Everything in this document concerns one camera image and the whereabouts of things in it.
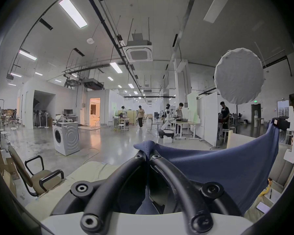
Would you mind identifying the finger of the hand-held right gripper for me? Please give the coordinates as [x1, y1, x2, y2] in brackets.
[272, 117, 291, 132]

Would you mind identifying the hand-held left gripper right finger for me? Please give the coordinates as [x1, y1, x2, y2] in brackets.
[150, 154, 225, 234]

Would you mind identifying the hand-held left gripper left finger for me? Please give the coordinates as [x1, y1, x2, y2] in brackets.
[71, 154, 148, 233]

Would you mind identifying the dark blue shirt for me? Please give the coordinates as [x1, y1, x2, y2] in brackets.
[133, 120, 281, 216]

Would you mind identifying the white and black robot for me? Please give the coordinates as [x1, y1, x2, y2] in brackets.
[158, 104, 175, 139]

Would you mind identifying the white table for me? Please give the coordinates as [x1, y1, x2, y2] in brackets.
[172, 120, 202, 140]

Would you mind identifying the round white softbox lamp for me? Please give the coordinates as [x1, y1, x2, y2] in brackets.
[214, 48, 265, 105]

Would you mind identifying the yellow bag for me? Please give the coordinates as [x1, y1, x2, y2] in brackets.
[258, 177, 274, 198]

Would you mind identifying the white washing machine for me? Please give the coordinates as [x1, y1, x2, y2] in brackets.
[52, 115, 79, 156]

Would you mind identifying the white card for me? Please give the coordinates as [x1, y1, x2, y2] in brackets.
[256, 202, 270, 214]

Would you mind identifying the desk with monitors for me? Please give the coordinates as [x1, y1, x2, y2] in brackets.
[63, 109, 78, 122]

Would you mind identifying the beige office chair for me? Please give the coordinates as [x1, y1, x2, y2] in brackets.
[8, 146, 65, 198]

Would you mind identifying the row of standing fans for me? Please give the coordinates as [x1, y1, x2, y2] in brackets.
[33, 110, 52, 128]

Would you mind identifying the stack of brown cartons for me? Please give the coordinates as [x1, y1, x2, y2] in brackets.
[0, 145, 20, 198]

